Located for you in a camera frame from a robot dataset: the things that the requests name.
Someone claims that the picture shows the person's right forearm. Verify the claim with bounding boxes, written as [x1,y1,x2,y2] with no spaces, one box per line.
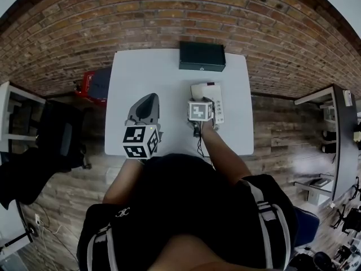
[201,120,254,186]

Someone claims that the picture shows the black metal box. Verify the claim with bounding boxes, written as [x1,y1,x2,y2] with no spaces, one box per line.
[178,41,227,72]

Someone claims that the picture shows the person's black striped shirt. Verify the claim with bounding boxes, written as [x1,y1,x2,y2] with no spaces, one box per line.
[76,154,299,271]

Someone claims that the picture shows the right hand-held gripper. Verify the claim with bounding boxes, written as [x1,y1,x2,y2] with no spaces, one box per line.
[187,100,214,137]

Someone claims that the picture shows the person's left forearm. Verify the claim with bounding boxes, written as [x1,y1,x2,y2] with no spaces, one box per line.
[102,158,145,205]

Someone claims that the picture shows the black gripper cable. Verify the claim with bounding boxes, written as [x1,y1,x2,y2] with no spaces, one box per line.
[193,123,215,168]

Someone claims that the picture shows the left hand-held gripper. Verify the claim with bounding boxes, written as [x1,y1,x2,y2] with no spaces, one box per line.
[121,93,163,160]

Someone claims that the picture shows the white shelf unit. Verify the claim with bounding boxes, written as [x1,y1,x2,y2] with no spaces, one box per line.
[0,80,47,153]

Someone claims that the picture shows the white label sheet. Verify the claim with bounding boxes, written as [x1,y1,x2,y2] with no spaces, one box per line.
[342,90,354,107]

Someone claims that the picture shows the blue chair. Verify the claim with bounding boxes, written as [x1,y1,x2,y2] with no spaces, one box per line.
[293,206,321,248]

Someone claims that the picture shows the white telephone base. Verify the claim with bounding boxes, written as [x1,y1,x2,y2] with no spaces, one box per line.
[191,81,226,125]

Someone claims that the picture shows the black floor stand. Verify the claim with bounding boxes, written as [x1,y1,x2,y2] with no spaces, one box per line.
[0,226,39,250]

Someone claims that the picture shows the black desk with white frame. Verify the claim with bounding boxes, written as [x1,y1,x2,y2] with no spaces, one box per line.
[293,83,359,202]

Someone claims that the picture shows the black cloth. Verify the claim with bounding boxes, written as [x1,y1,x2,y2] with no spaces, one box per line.
[0,147,69,210]

